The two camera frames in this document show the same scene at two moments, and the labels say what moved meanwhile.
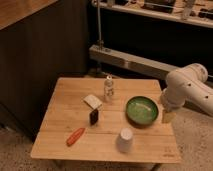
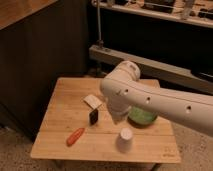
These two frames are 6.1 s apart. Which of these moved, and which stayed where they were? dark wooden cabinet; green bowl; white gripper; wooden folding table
Moved: white gripper
Stayed: wooden folding table; green bowl; dark wooden cabinet
